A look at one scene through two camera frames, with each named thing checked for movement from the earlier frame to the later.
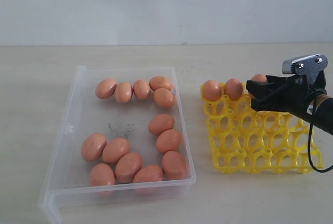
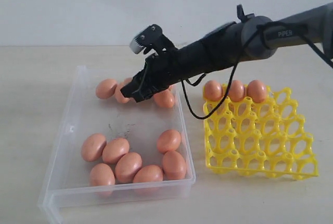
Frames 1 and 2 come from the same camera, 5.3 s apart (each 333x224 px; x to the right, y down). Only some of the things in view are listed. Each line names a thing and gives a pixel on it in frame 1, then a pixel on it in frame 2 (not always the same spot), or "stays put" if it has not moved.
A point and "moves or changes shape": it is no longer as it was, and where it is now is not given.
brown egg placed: x=212 y=90 stays put
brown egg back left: x=105 y=88 stays put
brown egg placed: x=261 y=78 moves or changes shape
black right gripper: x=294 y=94 to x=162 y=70
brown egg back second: x=123 y=92 stays put
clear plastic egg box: x=124 y=137 stays put
